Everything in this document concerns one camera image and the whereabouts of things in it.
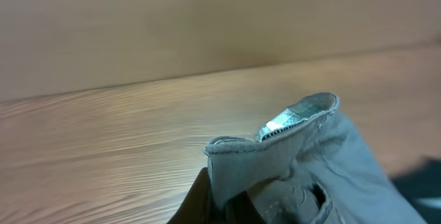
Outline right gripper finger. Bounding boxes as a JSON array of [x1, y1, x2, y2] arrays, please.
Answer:
[[167, 167, 212, 224]]

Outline grey shorts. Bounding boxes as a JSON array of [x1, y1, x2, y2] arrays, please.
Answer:
[[204, 92, 422, 224]]

